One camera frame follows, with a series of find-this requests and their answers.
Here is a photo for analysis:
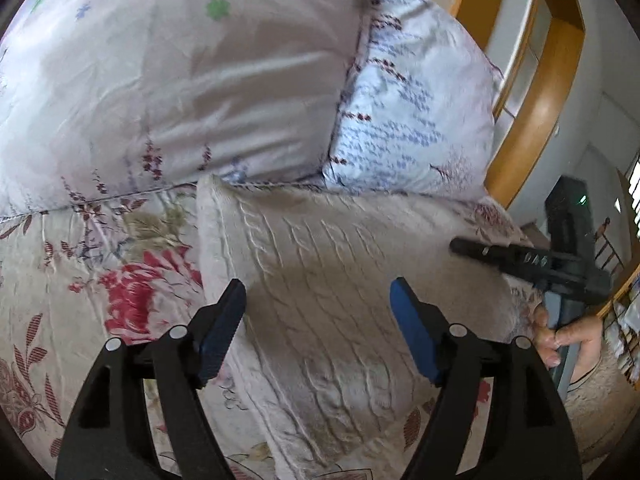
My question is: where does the beige cable-knit sweater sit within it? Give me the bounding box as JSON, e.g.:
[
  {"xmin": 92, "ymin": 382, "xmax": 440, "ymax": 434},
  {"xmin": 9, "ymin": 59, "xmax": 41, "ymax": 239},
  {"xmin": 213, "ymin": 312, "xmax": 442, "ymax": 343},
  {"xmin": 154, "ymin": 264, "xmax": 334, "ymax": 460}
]
[{"xmin": 196, "ymin": 177, "xmax": 541, "ymax": 479}]

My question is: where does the person's right hand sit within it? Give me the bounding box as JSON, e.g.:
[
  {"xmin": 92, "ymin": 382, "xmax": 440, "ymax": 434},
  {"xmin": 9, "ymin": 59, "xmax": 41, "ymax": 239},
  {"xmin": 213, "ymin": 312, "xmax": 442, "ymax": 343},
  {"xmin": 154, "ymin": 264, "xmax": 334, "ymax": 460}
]
[{"xmin": 533, "ymin": 304, "xmax": 603, "ymax": 385}]

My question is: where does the blue floral pillow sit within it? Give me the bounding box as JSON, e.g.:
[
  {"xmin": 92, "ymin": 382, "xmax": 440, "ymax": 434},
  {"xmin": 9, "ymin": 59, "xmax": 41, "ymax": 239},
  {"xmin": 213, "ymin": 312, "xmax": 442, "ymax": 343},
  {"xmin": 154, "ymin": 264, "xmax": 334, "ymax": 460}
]
[{"xmin": 322, "ymin": 0, "xmax": 500, "ymax": 200}]

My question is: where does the wooden bed headboard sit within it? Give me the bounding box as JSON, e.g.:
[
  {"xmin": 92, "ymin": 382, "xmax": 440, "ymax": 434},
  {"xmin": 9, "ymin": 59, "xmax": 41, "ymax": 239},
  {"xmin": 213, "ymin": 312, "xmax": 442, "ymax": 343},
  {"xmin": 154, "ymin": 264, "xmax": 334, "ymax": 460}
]
[{"xmin": 449, "ymin": 0, "xmax": 586, "ymax": 207}]

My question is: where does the lilac pillow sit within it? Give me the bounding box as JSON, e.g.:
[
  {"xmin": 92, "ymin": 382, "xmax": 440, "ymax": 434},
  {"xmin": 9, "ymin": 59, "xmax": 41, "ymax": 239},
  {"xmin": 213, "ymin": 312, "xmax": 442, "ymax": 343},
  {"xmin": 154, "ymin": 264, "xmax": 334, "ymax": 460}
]
[{"xmin": 1, "ymin": 0, "xmax": 368, "ymax": 217}]

